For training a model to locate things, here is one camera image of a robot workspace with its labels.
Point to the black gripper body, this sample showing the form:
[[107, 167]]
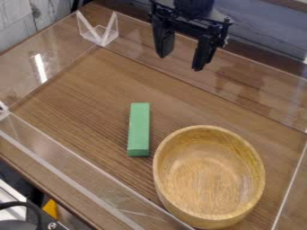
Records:
[[193, 17]]

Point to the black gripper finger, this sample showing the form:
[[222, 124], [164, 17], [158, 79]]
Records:
[[164, 37], [205, 51]]

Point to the green rectangular block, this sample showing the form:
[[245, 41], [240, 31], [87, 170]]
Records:
[[138, 143]]

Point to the brown wooden bowl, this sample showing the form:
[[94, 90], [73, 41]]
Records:
[[209, 176]]

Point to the yellow black device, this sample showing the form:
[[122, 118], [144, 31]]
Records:
[[42, 215]]

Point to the clear acrylic corner bracket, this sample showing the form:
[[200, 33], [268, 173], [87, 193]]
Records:
[[101, 35]]

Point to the clear acrylic back wall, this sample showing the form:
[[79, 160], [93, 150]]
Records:
[[266, 90]]

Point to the clear acrylic wall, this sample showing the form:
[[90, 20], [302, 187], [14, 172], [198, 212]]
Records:
[[266, 90], [83, 188], [31, 63]]

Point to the clear acrylic left wall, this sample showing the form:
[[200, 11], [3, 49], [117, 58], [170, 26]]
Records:
[[31, 63]]

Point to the clear acrylic front wall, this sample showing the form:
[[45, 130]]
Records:
[[83, 188]]

